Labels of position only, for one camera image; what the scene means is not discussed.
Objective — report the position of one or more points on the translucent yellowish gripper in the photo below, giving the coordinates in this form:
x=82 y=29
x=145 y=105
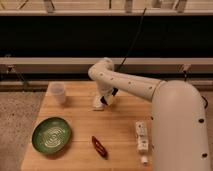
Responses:
x=108 y=99

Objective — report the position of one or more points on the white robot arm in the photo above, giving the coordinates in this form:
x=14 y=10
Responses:
x=179 y=128

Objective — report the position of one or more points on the white sponge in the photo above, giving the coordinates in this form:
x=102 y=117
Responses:
x=97 y=104

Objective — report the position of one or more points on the white rectangular box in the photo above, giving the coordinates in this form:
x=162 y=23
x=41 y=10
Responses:
x=142 y=136

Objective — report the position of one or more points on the translucent plastic cup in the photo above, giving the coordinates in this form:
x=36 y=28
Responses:
x=57 y=90

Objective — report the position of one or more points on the green ribbed bowl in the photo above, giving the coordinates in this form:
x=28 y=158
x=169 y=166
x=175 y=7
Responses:
x=51 y=135

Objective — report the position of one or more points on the small white cap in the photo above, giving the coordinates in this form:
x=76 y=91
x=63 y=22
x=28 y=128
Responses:
x=144 y=160

